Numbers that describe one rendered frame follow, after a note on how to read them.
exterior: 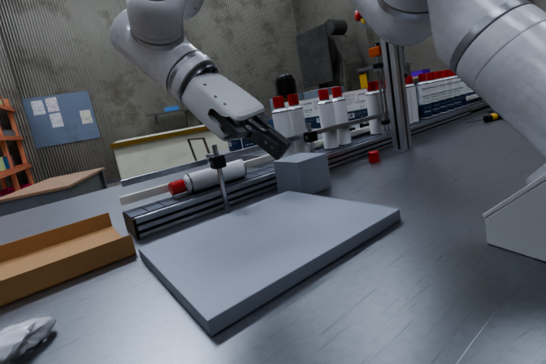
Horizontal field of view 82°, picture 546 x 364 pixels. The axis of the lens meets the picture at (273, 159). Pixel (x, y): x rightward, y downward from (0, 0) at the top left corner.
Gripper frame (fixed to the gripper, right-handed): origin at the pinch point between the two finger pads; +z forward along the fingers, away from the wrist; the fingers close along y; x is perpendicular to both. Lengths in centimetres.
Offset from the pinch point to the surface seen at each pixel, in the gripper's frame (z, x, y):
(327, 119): -1, -11, -60
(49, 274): -15.9, -35.4, 18.4
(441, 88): 28, 13, -129
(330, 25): -162, -38, -650
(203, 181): -12.9, -29.2, -16.6
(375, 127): 14, -9, -82
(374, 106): 8, -3, -83
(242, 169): -8.5, -25.9, -26.8
